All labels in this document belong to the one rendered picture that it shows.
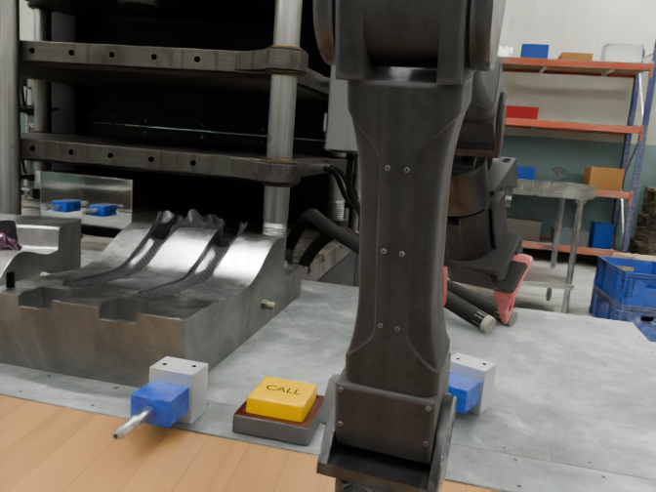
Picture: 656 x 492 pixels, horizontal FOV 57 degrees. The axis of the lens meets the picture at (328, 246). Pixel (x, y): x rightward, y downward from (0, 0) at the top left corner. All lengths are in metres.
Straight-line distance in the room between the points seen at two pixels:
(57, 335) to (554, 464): 0.57
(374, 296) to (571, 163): 7.07
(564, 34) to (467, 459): 6.99
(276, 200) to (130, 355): 0.75
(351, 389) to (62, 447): 0.33
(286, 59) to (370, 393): 1.08
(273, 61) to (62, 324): 0.82
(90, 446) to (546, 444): 0.46
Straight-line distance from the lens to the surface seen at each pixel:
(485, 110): 0.53
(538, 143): 7.37
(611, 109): 7.49
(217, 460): 0.61
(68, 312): 0.78
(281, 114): 1.41
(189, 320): 0.72
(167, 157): 1.60
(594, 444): 0.75
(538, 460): 0.68
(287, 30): 1.43
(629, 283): 4.24
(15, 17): 1.82
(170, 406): 0.63
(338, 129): 1.51
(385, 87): 0.33
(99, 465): 0.62
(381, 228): 0.35
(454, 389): 0.71
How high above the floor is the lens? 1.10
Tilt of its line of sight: 10 degrees down
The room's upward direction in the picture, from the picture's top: 4 degrees clockwise
